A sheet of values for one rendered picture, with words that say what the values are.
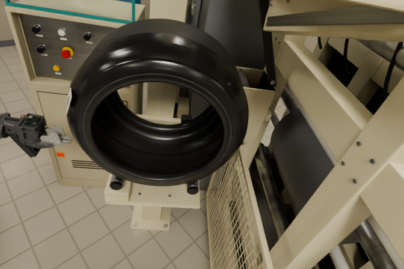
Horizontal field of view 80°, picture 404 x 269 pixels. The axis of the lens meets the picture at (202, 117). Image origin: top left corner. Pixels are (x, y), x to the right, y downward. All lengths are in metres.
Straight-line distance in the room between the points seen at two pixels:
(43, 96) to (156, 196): 0.89
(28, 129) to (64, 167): 1.02
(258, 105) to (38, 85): 1.15
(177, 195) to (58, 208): 1.17
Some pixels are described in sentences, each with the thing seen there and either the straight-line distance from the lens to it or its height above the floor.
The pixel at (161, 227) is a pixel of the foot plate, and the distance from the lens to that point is 1.87.
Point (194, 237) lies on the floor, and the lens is 1.88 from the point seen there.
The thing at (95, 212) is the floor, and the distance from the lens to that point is 1.97.
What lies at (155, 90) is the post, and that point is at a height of 1.09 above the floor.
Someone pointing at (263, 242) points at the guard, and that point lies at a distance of 0.81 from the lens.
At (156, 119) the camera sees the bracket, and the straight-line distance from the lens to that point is 1.15.
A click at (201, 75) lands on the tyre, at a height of 1.39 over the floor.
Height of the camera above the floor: 1.67
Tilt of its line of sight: 37 degrees down
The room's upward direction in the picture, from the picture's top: 12 degrees clockwise
